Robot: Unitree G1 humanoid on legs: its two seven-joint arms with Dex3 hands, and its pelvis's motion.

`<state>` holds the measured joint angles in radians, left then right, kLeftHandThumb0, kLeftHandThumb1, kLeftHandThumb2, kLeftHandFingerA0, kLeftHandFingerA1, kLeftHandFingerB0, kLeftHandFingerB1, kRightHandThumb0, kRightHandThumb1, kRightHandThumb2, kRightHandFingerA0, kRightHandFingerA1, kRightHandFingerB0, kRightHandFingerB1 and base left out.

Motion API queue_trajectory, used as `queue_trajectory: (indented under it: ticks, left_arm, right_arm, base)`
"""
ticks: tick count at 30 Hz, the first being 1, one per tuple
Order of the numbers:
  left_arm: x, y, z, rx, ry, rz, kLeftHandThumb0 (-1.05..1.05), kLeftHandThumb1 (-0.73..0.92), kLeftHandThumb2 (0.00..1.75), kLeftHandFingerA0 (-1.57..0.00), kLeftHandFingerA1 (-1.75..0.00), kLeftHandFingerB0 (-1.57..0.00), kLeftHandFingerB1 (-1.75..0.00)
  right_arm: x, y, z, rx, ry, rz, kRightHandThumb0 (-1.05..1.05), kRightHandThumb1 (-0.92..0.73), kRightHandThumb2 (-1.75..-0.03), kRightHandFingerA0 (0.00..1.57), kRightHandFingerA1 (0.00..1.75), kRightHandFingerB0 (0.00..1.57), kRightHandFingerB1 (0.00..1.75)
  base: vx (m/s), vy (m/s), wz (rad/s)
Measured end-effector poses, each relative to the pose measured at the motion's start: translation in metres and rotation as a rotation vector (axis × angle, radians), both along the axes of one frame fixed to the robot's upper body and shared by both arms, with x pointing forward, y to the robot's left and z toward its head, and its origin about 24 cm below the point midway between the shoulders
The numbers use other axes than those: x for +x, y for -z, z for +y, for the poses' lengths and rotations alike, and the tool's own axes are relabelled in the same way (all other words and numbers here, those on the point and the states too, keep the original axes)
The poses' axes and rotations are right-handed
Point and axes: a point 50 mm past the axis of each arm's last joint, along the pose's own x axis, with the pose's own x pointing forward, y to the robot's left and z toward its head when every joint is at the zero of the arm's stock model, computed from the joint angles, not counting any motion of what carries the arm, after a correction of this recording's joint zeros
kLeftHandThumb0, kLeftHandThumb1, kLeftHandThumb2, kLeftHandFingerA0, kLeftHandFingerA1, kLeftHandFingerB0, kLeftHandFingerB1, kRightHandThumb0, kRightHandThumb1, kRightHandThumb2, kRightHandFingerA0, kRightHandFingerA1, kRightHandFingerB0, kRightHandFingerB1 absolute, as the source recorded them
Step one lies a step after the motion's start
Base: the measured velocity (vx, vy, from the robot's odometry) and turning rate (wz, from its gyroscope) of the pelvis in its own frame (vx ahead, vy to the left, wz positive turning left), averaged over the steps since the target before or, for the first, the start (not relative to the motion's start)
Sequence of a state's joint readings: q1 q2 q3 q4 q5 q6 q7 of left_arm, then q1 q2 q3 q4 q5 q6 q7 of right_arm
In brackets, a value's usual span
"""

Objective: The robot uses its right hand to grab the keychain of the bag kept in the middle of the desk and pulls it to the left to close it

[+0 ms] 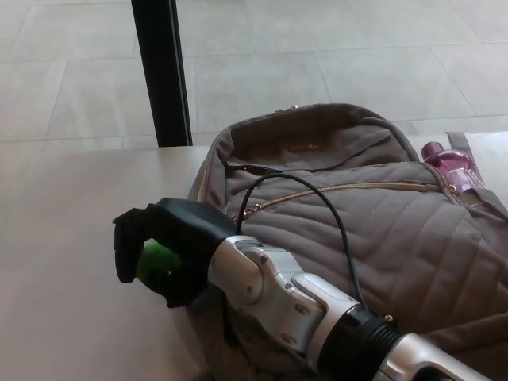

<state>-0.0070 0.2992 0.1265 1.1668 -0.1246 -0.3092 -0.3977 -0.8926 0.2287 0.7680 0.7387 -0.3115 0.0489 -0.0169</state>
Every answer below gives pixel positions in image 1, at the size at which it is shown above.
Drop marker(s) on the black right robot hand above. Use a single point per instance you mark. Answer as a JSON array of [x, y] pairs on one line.
[[186, 222]]

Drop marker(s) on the grey quilted backpack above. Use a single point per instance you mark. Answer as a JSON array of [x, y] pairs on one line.
[[397, 238]]

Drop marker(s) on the pink transparent water bottle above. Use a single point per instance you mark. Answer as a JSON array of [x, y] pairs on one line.
[[448, 162]]

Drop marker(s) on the black window frame post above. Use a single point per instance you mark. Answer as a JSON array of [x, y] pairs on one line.
[[162, 79]]

